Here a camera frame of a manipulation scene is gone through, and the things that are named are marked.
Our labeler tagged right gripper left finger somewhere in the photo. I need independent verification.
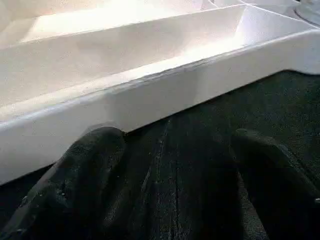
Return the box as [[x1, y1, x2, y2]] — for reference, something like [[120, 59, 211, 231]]
[[0, 126, 126, 240]]

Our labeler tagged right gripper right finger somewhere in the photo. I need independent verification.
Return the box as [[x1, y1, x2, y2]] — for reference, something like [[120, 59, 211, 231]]
[[233, 128, 320, 240]]

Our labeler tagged white plastic table top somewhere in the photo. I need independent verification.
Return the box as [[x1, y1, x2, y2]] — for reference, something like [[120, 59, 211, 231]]
[[0, 0, 320, 186]]

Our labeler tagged black mat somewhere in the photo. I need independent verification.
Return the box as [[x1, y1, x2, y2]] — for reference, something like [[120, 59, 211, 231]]
[[0, 69, 320, 240]]

